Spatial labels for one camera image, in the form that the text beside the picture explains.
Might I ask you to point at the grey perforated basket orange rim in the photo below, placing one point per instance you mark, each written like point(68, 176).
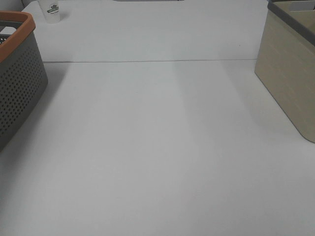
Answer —
point(23, 78)

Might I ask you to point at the beige bin grey rim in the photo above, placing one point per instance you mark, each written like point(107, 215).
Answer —
point(286, 61)

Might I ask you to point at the white paper cup green logo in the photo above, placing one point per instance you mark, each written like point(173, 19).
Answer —
point(50, 10)

